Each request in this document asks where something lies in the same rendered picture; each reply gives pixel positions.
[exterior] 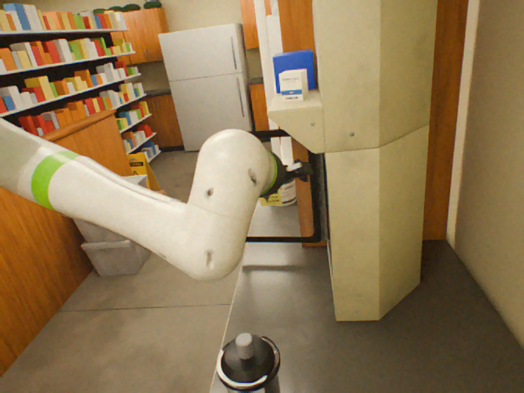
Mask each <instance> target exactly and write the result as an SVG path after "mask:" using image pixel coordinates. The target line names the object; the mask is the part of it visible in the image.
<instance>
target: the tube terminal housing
mask: <svg viewBox="0 0 524 393"><path fill-rule="evenodd" d="M312 10H313V36H314V49H315V62H316V74H317V87H318V91H320V97H321V101H322V104H323V108H324V135H325V149H326V151H325V152H324V157H325V163H326V171H327V197H328V210H329V222H330V233H331V264H330V256H329V249H328V243H327V251H328V259H329V267H330V274H331V265H332V270H333V277H332V276H331V285H332V288H333V295H334V303H335V316H336V321H358V320H380V319H381V318H382V317H383V316H384V315H385V314H386V313H387V312H389V311H390V310H391V309H392V308H393V307H394V306H395V304H396V305H398V303H399V302H400V301H401V300H402V299H403V298H404V297H405V296H407V295H408V294H409V293H410V292H411V291H412V290H413V289H414V288H415V287H416V286H417V285H419V284H420V273H421V259H422V244H423V217H424V203H425V189H426V174H427V148H428V133H429V123H430V104H431V90H432V75H433V61H434V48H435V33H436V19H437V0H313V1H312ZM317 42H318V50H319V63H320V80H319V66H318V53H317ZM333 279H334V283H333Z"/></svg>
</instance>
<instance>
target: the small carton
mask: <svg viewBox="0 0 524 393"><path fill-rule="evenodd" d="M279 82H280V91H281V102H286V101H303V100H304V98H306V97H308V96H309V93H308V82H307V71H306V69H300V70H291V71H285V72H283V73H280V74H279Z"/></svg>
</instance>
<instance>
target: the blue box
mask: <svg viewBox="0 0 524 393"><path fill-rule="evenodd" d="M273 63H274V78H275V85H276V93H277V94H280V93H281V91H280V82H279V74H280V73H283V72H285V71H291V70H300V69H306V71H307V82H308V90H315V78H314V64H313V51H312V49H308V50H301V51H289V52H282V53H276V54H275V55H274V57H273Z"/></svg>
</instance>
